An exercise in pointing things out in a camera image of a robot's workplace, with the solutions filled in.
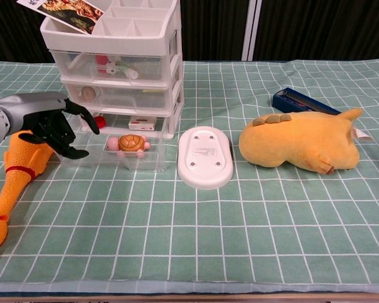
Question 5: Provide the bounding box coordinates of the orange rubber chicken toy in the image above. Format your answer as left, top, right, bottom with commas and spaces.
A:
0, 129, 56, 257

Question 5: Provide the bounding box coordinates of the dark blue rectangular box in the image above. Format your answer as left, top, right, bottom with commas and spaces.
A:
272, 87, 342, 116

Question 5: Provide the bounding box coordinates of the tan round ball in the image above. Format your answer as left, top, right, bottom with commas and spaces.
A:
80, 86, 97, 102

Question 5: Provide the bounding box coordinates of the printed picture card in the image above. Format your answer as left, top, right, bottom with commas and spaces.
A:
16, 0, 105, 35

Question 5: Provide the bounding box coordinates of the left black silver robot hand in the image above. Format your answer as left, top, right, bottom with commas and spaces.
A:
0, 92, 100, 160

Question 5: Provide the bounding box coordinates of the green checked tablecloth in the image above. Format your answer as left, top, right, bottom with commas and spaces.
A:
0, 58, 379, 294

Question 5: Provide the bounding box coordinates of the white frame post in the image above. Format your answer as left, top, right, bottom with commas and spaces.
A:
241, 0, 263, 61

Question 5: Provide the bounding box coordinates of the clear drawer holding tan ball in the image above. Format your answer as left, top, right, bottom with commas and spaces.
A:
62, 80, 174, 111

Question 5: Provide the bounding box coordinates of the small white red box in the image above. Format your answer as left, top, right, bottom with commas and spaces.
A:
128, 116, 157, 131

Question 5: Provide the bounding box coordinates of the white oval plastic device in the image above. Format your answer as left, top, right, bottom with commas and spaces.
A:
177, 125, 234, 191

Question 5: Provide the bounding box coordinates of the white plastic drawer cabinet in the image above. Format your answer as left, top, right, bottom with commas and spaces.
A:
39, 0, 184, 140

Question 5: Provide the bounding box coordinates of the yellow plush animal toy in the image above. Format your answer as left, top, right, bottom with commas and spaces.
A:
239, 107, 373, 175

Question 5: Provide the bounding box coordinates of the small pink brown turtle toy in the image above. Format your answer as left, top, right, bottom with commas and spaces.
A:
105, 134, 152, 158

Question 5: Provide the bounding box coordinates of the white green small toy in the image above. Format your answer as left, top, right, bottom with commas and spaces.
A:
105, 59, 140, 80

